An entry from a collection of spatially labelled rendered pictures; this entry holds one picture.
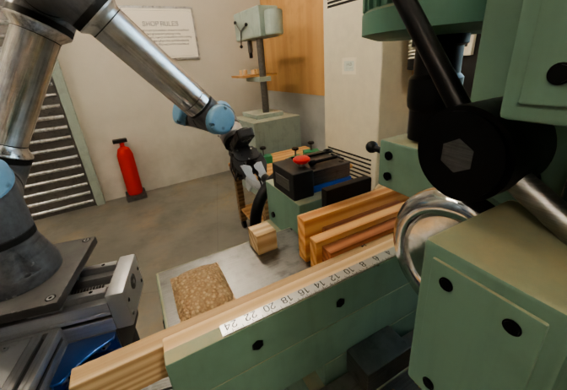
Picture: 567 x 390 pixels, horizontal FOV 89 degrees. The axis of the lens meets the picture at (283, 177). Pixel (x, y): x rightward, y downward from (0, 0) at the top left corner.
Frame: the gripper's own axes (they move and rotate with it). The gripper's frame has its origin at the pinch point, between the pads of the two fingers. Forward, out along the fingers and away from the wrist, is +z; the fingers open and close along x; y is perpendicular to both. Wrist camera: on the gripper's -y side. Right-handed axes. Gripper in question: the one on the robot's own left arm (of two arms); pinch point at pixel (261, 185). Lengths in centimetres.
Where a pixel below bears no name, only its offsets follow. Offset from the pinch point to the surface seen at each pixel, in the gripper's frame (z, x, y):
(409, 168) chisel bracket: 26.9, -4.5, -34.3
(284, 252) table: 25.2, 9.0, -16.7
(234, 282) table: 27.1, 18.0, -17.6
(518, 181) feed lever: 38, 7, -48
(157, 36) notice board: -248, -10, 80
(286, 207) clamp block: 17.3, 4.7, -16.2
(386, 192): 24.7, -8.2, -24.8
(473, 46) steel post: -41, -127, -13
